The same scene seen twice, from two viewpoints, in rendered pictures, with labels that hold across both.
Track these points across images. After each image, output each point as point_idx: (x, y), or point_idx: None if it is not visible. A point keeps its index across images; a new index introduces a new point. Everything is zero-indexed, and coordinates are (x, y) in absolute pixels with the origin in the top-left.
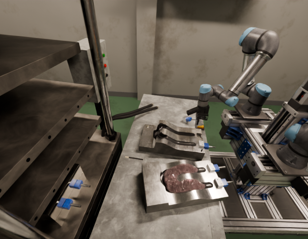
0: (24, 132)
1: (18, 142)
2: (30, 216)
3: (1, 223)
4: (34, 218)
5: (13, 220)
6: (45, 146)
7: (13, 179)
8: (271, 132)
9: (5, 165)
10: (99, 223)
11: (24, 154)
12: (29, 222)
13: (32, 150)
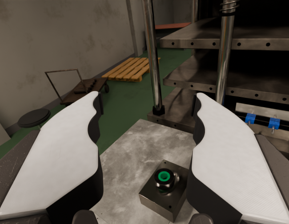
0: None
1: (285, 34)
2: (232, 86)
3: (221, 55)
4: (232, 92)
5: (224, 63)
6: None
7: (249, 46)
8: None
9: (258, 37)
10: None
11: (270, 38)
12: (229, 87)
13: (277, 41)
